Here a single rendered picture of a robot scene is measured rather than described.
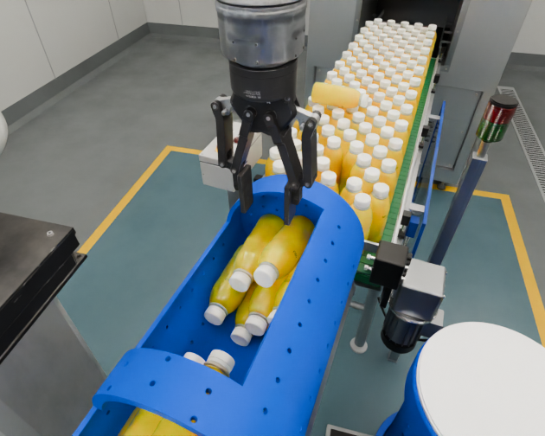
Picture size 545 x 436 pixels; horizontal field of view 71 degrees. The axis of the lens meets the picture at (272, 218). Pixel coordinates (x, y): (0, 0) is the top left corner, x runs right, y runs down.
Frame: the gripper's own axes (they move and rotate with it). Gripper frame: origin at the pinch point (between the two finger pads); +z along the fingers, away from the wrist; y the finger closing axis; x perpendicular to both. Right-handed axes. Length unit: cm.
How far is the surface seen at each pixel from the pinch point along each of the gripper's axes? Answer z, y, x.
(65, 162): 132, -223, 125
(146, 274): 132, -100, 57
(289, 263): 17.3, 2.3, 3.3
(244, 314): 29.2, -4.7, -2.6
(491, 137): 16, 35, 58
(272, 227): 19.6, -4.8, 12.9
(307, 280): 11.1, 7.8, -3.8
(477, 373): 28.5, 37.2, 1.1
